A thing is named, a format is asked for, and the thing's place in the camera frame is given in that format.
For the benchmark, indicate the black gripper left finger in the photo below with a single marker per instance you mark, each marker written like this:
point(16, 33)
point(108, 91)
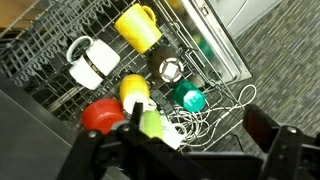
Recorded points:
point(100, 156)

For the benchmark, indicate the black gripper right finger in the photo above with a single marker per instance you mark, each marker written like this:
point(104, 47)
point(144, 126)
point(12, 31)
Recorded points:
point(290, 153)

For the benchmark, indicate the red cup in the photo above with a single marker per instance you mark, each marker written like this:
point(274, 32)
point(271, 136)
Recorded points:
point(100, 115)

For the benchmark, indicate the yellow cup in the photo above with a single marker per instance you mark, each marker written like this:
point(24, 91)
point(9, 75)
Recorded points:
point(133, 85)

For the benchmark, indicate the teal plastic cup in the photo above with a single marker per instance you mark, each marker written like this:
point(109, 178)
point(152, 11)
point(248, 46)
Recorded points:
point(188, 96)

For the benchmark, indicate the dark brown cup white base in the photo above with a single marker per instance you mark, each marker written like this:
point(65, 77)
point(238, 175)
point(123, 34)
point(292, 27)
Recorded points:
point(156, 60)

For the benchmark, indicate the stainless dishwasher door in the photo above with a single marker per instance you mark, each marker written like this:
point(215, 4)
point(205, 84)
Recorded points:
point(216, 50)

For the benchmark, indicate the small plain white mug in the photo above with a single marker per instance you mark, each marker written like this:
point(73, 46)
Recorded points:
point(128, 101)

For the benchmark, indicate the white mug with black band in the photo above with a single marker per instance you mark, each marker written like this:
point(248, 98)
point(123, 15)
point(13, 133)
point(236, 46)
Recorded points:
point(103, 56)

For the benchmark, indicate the white appliance panel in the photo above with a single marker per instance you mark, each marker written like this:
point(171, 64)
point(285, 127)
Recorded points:
point(246, 13)

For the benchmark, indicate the wooden lower cabinet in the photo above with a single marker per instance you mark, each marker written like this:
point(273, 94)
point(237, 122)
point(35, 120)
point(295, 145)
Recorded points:
point(13, 13)

